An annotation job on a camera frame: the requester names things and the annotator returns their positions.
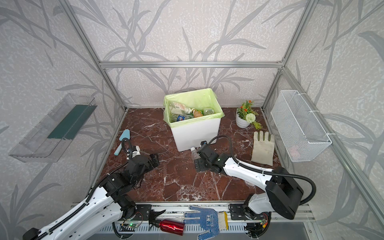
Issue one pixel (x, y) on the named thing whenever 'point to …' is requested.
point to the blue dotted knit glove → (208, 218)
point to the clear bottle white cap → (194, 153)
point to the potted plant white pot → (246, 115)
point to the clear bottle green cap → (208, 112)
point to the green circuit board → (131, 225)
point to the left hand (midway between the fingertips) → (155, 154)
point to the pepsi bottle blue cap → (179, 117)
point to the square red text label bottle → (177, 108)
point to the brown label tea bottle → (197, 114)
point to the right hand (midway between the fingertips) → (202, 157)
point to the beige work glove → (263, 151)
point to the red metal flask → (172, 226)
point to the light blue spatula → (125, 134)
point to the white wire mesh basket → (302, 135)
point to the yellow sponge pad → (223, 218)
